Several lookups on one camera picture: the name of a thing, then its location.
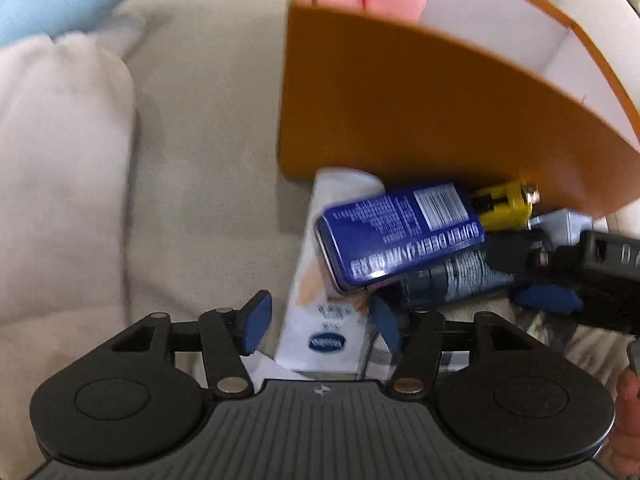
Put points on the person's right hand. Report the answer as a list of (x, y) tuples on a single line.
[(629, 425)]

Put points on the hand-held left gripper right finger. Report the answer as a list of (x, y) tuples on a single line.
[(387, 327)]

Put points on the white lotion carton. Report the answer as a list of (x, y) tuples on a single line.
[(322, 310)]

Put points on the pale camouflage cloth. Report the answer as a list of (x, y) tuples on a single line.
[(565, 345)]

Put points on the white blanket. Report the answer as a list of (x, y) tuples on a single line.
[(60, 170)]

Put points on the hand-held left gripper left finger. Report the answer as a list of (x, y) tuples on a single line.
[(256, 322)]

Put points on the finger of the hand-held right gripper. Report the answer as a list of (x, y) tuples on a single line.
[(547, 299), (515, 252)]

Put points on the dark blue spray can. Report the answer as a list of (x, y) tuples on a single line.
[(465, 275)]

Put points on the yellow tape measure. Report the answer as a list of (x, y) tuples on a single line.
[(505, 205)]

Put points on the blue rectangular tin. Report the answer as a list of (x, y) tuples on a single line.
[(395, 240)]

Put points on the orange cardboard box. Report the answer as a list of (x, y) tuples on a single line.
[(400, 105)]

